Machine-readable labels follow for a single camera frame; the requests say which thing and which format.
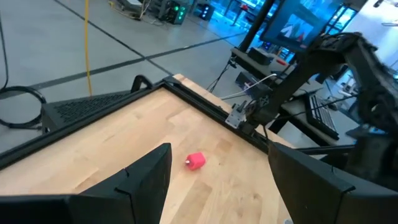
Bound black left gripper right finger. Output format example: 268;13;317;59
268;142;398;224

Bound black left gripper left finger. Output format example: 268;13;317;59
0;142;173;224

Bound small red cube charger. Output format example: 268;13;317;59
185;151;206;171

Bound black keyboard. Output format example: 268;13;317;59
303;93;340;141

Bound black framed workstation desk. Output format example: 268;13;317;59
230;46;358;147

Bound black perforated control box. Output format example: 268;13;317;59
41;91;135;133

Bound black box blue label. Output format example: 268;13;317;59
234;71;274;100

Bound small black desktop box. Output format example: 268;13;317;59
247;46;275;66

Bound computer monitor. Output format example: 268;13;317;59
260;0;358;53

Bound black monitor stand pole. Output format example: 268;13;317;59
238;0;277;53

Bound computer tower green lights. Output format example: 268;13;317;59
157;0;189;26

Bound computer tower blue lights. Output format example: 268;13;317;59
198;2;216;22

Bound silver frame bracket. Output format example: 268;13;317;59
224;103;248;129

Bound white cable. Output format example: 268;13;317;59
220;73;278;101

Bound yellow cable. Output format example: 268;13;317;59
83;0;93;96

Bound black coiled cable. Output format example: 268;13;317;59
0;9;47;130

